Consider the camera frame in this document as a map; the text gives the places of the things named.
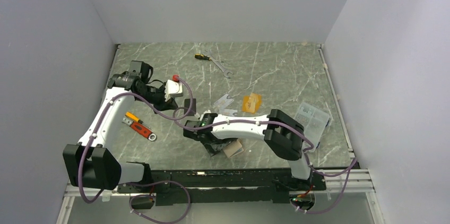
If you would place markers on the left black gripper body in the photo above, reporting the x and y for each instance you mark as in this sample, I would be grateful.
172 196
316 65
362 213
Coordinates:
157 98

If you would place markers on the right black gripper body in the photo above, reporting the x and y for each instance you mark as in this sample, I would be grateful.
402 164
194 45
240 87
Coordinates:
216 145

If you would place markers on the beige leather card holder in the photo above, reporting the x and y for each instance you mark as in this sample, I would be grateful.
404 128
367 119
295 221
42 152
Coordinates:
233 149

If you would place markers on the silver credit card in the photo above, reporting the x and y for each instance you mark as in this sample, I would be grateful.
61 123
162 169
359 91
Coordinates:
228 112

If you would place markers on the white printed credit card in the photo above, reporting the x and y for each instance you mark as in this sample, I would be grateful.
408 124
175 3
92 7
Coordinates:
223 102

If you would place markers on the black credit card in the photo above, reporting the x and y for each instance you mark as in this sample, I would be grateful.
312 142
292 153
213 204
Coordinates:
190 107

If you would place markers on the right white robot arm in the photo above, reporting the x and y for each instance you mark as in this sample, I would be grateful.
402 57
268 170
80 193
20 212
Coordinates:
283 134

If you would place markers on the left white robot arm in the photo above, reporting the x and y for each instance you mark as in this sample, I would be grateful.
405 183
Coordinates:
89 162

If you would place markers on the orange credit card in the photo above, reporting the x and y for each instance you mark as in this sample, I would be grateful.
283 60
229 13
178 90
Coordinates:
251 103

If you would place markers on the red adjustable wrench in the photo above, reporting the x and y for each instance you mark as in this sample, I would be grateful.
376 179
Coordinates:
141 129

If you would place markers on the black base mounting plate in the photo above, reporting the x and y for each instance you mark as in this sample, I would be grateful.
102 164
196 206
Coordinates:
275 185

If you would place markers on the black yellow screwdriver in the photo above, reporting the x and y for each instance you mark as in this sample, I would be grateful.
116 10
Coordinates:
202 57

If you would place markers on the clear plastic screw box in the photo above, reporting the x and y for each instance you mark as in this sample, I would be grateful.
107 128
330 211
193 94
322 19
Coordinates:
314 122

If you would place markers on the orange handled screwdriver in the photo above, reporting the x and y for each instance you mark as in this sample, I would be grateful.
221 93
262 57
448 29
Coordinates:
133 118

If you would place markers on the aluminium frame rail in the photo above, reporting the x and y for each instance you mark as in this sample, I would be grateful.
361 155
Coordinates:
337 181

